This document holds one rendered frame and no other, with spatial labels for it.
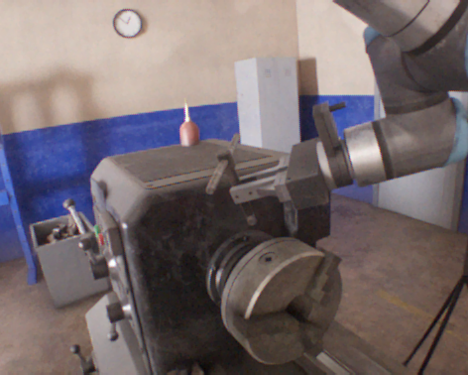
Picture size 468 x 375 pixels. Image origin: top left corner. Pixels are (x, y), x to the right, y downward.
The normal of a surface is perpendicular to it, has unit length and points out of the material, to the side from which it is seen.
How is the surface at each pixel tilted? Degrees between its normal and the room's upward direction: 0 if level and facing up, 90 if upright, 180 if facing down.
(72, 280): 90
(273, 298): 90
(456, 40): 120
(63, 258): 90
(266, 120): 90
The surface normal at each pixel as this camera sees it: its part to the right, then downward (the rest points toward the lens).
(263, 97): 0.49, 0.21
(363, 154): -0.39, 0.04
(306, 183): -0.22, 0.51
